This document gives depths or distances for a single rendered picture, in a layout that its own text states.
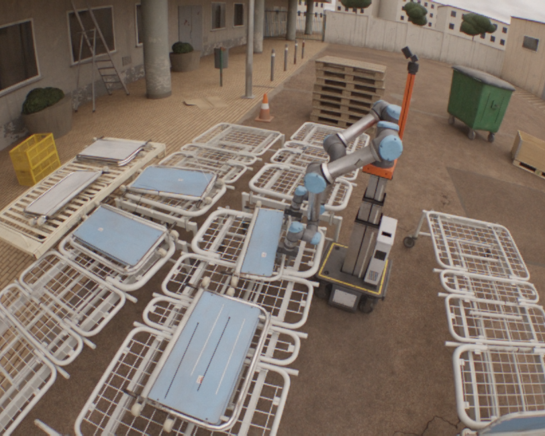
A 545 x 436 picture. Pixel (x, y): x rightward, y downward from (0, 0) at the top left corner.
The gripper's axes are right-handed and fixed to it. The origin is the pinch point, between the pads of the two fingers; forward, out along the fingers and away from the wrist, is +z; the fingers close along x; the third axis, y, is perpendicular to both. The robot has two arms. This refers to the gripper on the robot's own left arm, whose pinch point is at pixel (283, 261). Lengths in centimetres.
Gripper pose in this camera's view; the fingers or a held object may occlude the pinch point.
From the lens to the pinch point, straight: 207.1
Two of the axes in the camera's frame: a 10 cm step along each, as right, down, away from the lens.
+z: -2.4, 7.7, 6.0
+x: 9.6, 2.7, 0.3
